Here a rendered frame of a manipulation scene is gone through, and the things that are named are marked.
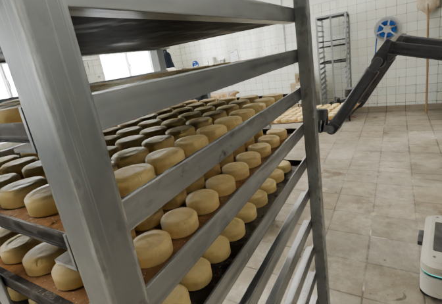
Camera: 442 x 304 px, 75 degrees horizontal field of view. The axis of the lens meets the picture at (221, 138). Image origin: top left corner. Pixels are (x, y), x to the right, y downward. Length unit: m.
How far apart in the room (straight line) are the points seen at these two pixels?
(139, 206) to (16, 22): 0.16
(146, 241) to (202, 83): 0.20
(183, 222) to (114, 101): 0.20
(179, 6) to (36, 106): 0.19
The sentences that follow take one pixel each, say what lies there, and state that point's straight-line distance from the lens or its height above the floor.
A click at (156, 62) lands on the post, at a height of 1.45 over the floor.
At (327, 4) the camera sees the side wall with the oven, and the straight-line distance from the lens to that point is 6.19.
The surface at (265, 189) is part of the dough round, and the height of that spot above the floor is 1.14.
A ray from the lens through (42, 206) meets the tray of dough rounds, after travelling 0.34.
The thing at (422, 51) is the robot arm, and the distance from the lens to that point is 1.56.
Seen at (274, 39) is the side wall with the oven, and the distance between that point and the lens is 6.44.
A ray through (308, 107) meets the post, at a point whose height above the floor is 1.29.
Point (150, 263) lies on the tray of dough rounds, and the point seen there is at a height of 1.23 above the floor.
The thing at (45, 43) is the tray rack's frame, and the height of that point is 1.46.
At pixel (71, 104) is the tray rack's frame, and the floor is 1.42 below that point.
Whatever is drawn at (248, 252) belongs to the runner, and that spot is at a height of 1.14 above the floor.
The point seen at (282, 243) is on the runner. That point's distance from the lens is 0.64.
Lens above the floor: 1.44
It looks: 15 degrees down
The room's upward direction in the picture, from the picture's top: 9 degrees counter-clockwise
